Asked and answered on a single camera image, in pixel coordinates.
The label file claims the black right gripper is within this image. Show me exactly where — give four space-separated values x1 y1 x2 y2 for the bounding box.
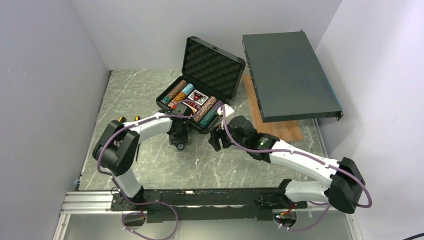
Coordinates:
208 121 249 152

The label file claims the red black all-in triangle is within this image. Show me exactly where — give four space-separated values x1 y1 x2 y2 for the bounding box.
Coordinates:
189 90 208 105

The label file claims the teal poker chip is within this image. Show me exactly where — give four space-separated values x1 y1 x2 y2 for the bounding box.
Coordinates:
176 143 185 151

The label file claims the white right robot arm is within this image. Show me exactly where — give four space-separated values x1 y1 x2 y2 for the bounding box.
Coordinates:
208 115 373 214

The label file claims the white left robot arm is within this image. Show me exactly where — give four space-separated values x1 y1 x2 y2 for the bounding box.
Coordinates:
92 100 197 210

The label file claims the black poker set case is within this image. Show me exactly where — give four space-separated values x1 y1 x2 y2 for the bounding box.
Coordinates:
155 36 246 135

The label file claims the green chip stack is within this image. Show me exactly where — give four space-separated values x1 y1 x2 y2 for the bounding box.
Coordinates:
199 109 217 129

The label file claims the purple chip stack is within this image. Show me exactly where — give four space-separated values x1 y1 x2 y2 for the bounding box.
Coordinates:
212 100 224 112

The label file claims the brown blue chip row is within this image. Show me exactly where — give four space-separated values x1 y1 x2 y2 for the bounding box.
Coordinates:
193 96 217 123

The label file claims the orange yellow chip stack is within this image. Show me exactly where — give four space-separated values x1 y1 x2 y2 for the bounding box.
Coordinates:
168 91 187 109

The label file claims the blue playing card deck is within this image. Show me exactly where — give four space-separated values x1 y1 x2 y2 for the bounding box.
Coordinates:
187 89 209 106

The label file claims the light blue chip stack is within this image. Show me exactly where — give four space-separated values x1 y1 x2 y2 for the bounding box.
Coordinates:
181 83 195 96

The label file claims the brown grey chip row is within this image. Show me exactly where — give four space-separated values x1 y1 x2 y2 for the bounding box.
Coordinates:
160 80 188 105

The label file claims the wooden board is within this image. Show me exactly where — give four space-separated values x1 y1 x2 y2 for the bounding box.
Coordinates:
242 75 304 142

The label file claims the dark teal rack server box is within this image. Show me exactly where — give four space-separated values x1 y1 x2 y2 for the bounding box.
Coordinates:
242 30 344 123

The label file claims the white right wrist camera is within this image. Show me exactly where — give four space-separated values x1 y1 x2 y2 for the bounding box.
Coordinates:
217 104 235 124

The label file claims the black yellow handled screwdriver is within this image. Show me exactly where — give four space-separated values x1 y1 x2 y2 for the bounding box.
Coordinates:
118 116 126 123

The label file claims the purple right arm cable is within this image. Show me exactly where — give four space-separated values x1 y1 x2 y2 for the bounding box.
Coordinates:
221 105 373 232

